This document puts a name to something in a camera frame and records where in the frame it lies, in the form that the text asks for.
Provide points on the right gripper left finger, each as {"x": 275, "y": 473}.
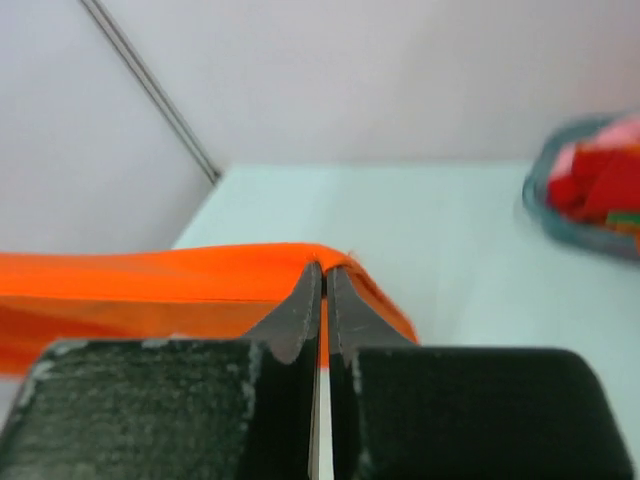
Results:
{"x": 175, "y": 408}

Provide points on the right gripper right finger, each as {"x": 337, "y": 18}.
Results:
{"x": 404, "y": 411}

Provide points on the orange t shirt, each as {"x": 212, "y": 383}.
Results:
{"x": 215, "y": 292}

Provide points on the blue plastic basket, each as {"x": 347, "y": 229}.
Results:
{"x": 554, "y": 225}

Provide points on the green t shirt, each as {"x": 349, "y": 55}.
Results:
{"x": 624, "y": 222}

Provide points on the red t shirt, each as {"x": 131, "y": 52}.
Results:
{"x": 600, "y": 181}

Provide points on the pink t shirt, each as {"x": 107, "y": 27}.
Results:
{"x": 621, "y": 132}

